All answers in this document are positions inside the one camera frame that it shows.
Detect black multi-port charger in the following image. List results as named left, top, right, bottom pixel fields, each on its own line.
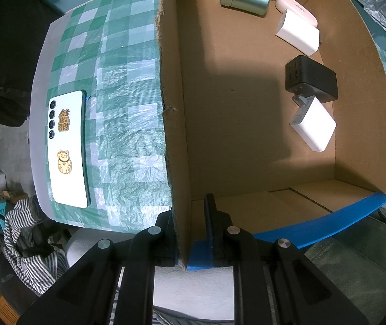
left=285, top=55, right=338, bottom=104

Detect green checked plastic tablecloth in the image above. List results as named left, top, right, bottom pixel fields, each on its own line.
left=42, top=0, right=386, bottom=234

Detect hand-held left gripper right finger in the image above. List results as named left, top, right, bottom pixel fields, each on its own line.
left=204, top=194, right=371, bottom=325

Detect white square charger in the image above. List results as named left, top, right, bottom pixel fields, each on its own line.
left=275, top=8, right=320, bottom=56

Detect white charger with prongs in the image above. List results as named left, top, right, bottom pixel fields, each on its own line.
left=289, top=94, right=336, bottom=152

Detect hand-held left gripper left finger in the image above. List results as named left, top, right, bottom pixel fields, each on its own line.
left=17, top=212, right=176, bottom=325

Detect white phone with gold stickers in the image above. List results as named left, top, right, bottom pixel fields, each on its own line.
left=47, top=90, right=89, bottom=209

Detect striped cloth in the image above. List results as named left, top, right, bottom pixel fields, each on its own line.
left=3, top=196, right=70, bottom=297

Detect pink case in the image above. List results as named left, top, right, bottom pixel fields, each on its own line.
left=274, top=0, right=319, bottom=29

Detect cardboard box with blue edges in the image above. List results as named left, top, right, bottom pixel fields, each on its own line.
left=154, top=0, right=386, bottom=271

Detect black bulky object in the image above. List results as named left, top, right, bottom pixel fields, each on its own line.
left=0, top=0, right=67, bottom=127

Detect olive green cloth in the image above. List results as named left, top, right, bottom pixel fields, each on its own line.
left=305, top=208, right=386, bottom=312

